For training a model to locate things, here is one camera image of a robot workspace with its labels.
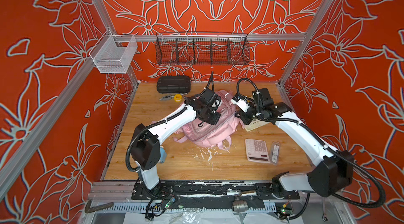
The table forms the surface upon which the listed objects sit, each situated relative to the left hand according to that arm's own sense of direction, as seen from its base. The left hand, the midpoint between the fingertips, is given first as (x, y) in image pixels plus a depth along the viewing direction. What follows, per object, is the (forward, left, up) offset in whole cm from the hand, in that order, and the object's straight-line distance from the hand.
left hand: (218, 118), depth 81 cm
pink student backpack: (-9, +6, -2) cm, 11 cm away
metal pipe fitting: (-36, -10, -12) cm, 39 cm away
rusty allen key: (-41, +57, -15) cm, 72 cm away
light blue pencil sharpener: (-16, +28, -12) cm, 34 cm away
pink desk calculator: (-11, -22, -14) cm, 28 cm away
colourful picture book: (+8, -25, -16) cm, 31 cm away
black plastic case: (+33, +31, -9) cm, 46 cm away
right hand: (+3, -9, +3) cm, 10 cm away
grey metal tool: (+25, +36, -15) cm, 46 cm away
